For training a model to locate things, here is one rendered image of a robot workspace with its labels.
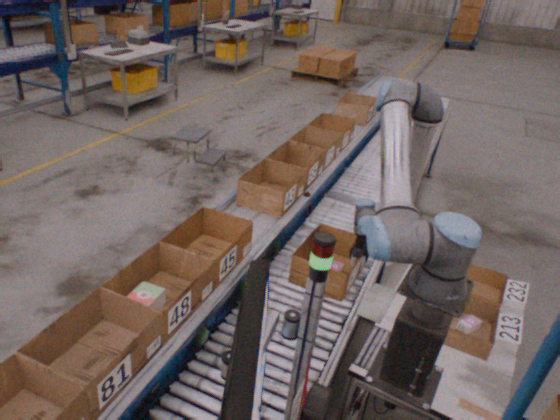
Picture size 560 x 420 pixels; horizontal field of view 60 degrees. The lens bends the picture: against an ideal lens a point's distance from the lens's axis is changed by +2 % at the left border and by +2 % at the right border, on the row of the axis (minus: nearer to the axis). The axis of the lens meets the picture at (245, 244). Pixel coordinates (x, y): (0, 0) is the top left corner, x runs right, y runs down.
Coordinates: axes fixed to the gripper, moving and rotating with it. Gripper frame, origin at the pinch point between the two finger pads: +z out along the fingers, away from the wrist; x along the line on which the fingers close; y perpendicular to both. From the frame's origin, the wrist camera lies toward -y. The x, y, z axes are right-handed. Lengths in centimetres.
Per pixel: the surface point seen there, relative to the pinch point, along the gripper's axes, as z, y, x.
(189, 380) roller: 6, -97, 41
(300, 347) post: -49, -118, -11
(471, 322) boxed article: 10, -9, -55
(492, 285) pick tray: 14, 34, -63
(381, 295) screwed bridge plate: 10.6, -3.8, -14.1
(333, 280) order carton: -2.5, -19.4, 6.8
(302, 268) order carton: -4.6, -18.5, 23.0
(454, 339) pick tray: 9, -25, -50
